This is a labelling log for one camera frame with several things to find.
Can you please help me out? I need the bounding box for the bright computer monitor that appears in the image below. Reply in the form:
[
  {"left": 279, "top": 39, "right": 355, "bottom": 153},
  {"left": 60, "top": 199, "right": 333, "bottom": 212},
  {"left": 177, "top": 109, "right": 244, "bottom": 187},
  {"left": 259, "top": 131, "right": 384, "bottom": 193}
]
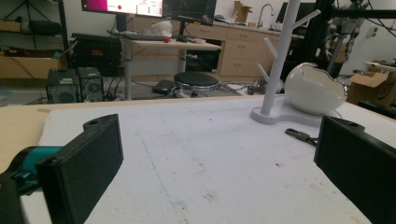
[{"left": 80, "top": 0, "right": 164, "bottom": 18}]

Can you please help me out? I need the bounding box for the small dark metal clasp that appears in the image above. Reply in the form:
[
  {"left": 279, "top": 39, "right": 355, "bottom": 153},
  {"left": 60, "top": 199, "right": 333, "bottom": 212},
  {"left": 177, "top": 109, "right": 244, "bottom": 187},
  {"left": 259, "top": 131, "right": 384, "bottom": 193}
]
[{"left": 285, "top": 128, "right": 318, "bottom": 147}]

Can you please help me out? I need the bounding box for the black tripod stand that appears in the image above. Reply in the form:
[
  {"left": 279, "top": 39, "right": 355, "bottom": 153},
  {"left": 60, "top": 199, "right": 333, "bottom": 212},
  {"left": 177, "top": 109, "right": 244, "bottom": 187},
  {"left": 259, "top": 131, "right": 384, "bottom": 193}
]
[{"left": 0, "top": 0, "right": 69, "bottom": 50}]

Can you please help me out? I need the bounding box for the metal faucet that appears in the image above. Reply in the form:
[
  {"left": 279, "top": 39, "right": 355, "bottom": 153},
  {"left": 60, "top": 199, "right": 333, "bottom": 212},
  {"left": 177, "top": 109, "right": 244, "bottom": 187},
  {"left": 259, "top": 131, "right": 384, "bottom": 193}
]
[{"left": 256, "top": 3, "right": 276, "bottom": 29}]

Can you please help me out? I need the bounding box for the wooden cabinet with drawers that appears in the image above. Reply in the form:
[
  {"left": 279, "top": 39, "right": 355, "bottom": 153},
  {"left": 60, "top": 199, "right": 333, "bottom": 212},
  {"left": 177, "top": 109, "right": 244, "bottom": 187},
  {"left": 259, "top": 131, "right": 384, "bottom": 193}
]
[{"left": 129, "top": 15, "right": 281, "bottom": 83}]

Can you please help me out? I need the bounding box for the white tree-shaped stand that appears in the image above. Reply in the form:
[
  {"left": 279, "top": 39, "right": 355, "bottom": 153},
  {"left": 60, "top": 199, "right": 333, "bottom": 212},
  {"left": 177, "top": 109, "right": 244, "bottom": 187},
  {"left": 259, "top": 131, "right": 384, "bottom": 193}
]
[{"left": 249, "top": 0, "right": 326, "bottom": 128}]

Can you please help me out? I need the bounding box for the white crumpled bag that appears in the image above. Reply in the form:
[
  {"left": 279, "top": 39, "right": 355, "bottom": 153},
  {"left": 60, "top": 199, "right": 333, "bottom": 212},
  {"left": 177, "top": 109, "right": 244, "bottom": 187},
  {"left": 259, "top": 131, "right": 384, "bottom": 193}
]
[{"left": 150, "top": 20, "right": 174, "bottom": 38}]

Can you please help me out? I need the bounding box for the white egg-shaped bowl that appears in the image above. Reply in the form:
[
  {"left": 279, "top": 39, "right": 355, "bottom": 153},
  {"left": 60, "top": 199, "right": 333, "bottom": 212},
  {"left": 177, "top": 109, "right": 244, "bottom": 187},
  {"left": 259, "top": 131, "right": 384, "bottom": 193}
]
[{"left": 284, "top": 62, "right": 348, "bottom": 116}]

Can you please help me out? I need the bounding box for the large black equipment case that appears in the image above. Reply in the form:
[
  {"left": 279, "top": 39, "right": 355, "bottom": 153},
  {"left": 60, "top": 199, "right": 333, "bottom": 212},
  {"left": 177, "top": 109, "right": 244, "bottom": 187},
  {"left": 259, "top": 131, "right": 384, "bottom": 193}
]
[{"left": 69, "top": 32, "right": 123, "bottom": 77}]

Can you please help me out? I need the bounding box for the long cardboard box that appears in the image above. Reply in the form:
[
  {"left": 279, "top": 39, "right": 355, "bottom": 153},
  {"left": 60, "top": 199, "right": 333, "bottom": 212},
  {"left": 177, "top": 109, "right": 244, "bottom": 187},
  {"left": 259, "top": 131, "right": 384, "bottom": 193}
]
[{"left": 0, "top": 49, "right": 68, "bottom": 80}]

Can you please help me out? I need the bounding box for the wooden desk with grey legs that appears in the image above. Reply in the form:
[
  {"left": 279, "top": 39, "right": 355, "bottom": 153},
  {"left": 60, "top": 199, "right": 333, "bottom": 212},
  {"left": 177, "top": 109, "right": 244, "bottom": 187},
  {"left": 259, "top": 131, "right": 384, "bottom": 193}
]
[{"left": 120, "top": 32, "right": 222, "bottom": 101}]

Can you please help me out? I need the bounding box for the black keyboard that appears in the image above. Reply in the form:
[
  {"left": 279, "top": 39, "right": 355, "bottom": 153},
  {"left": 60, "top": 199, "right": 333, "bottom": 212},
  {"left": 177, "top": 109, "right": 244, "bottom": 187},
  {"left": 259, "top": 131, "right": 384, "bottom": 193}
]
[{"left": 120, "top": 32, "right": 166, "bottom": 42}]

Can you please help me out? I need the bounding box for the dark computer monitor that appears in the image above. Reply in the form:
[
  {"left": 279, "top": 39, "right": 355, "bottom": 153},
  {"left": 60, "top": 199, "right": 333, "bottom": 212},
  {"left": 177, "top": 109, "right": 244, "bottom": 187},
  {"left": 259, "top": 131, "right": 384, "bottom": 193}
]
[{"left": 162, "top": 0, "right": 218, "bottom": 26}]

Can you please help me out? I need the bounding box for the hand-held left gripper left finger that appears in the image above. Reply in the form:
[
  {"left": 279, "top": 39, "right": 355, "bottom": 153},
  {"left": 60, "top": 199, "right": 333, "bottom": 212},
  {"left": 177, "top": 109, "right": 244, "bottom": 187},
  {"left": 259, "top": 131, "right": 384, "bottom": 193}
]
[{"left": 35, "top": 113, "right": 124, "bottom": 224}]

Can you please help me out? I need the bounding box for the open cardboard box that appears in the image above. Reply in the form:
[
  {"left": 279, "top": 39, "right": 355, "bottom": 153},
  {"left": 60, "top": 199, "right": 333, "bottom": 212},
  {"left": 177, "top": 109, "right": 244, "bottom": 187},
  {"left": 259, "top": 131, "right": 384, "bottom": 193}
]
[{"left": 346, "top": 71, "right": 396, "bottom": 108}]

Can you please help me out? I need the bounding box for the round black stool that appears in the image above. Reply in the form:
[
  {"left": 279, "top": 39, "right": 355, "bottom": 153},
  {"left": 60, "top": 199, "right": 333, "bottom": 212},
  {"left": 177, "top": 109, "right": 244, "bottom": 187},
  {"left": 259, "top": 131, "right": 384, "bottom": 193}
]
[{"left": 173, "top": 71, "right": 219, "bottom": 94}]

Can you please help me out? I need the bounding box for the small cardboard box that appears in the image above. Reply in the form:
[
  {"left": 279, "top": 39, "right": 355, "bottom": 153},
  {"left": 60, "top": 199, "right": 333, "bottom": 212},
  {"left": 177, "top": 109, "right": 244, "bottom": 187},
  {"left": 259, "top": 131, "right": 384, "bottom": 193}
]
[{"left": 233, "top": 0, "right": 253, "bottom": 23}]

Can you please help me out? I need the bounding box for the black computer tower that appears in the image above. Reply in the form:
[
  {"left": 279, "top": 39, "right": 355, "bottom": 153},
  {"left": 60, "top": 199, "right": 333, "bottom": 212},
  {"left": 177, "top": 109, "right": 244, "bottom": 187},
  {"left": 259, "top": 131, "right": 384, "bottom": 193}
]
[
  {"left": 46, "top": 68, "right": 78, "bottom": 105},
  {"left": 77, "top": 66, "right": 105, "bottom": 103}
]

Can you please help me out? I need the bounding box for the flat black device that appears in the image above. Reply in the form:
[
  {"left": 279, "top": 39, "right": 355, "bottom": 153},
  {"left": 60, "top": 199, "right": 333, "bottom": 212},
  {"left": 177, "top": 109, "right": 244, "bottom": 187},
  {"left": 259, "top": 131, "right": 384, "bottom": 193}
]
[{"left": 151, "top": 79, "right": 176, "bottom": 96}]

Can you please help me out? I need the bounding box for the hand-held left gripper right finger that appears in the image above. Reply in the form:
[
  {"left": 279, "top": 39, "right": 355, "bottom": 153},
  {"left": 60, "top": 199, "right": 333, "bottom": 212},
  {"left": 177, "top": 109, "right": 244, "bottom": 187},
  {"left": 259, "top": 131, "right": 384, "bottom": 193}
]
[{"left": 313, "top": 115, "right": 396, "bottom": 224}]

